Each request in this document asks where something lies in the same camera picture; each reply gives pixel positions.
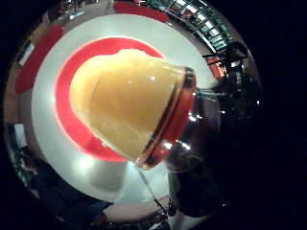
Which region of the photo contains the red chair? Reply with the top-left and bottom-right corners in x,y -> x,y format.
205,57 -> 227,81

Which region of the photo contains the the person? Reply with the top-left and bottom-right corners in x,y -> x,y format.
12,149 -> 114,228

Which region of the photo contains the black tripod stand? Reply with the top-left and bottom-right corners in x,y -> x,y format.
223,40 -> 251,97

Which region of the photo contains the red curved bench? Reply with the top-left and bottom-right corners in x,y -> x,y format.
112,1 -> 171,24
13,24 -> 64,96

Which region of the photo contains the white sign board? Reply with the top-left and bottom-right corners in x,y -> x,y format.
16,40 -> 35,67

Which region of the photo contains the thin grey cable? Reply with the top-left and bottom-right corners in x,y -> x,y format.
136,166 -> 169,215

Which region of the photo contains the glass window wall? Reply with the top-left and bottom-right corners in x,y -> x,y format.
148,0 -> 233,53

